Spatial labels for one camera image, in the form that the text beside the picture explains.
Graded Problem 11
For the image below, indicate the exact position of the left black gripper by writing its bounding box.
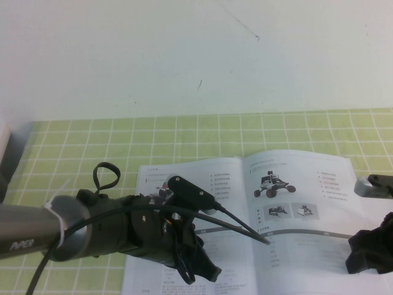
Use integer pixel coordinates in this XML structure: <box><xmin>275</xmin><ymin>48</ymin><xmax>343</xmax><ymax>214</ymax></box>
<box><xmin>125</xmin><ymin>193</ymin><xmax>223</xmax><ymax>283</ymax></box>

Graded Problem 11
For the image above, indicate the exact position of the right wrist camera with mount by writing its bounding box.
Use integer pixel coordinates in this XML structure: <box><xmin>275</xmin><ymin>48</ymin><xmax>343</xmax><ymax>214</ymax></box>
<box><xmin>354</xmin><ymin>173</ymin><xmax>393</xmax><ymax>200</ymax></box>

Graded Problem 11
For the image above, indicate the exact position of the black strap loop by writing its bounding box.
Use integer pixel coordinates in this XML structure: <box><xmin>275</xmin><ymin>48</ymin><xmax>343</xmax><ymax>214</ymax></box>
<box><xmin>93</xmin><ymin>162</ymin><xmax>121</xmax><ymax>195</ymax></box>

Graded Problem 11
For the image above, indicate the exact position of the long black camera cable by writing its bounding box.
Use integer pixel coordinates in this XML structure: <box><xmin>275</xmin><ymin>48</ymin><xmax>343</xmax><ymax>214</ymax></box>
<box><xmin>26</xmin><ymin>201</ymin><xmax>273</xmax><ymax>295</ymax></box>

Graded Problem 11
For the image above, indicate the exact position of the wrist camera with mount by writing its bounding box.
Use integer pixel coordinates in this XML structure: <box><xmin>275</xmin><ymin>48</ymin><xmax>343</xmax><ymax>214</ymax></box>
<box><xmin>354</xmin><ymin>173</ymin><xmax>393</xmax><ymax>200</ymax></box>
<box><xmin>165</xmin><ymin>174</ymin><xmax>217</xmax><ymax>218</ymax></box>

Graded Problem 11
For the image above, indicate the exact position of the white product brochure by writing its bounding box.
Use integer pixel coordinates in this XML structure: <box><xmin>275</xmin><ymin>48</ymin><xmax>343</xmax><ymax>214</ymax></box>
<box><xmin>121</xmin><ymin>149</ymin><xmax>393</xmax><ymax>295</ymax></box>

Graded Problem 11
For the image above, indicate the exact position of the white zip tie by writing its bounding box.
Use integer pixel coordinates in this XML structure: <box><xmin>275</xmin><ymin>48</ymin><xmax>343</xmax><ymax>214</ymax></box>
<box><xmin>44</xmin><ymin>179</ymin><xmax>71</xmax><ymax>247</ymax></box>

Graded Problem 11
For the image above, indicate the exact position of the green checkered tablecloth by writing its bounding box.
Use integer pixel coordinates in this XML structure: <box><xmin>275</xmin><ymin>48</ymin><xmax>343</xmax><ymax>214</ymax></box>
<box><xmin>0</xmin><ymin>108</ymin><xmax>393</xmax><ymax>295</ymax></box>

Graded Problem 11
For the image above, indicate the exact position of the white and grey box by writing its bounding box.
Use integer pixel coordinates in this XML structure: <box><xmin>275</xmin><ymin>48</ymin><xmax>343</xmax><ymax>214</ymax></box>
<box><xmin>0</xmin><ymin>122</ymin><xmax>15</xmax><ymax>203</ymax></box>

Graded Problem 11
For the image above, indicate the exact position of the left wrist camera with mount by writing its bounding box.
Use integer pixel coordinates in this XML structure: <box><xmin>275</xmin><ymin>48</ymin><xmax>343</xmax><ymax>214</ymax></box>
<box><xmin>165</xmin><ymin>174</ymin><xmax>217</xmax><ymax>218</ymax></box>

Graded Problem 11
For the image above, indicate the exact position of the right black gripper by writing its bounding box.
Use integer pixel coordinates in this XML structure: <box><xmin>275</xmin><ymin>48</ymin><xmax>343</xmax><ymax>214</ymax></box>
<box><xmin>344</xmin><ymin>211</ymin><xmax>393</xmax><ymax>277</ymax></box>

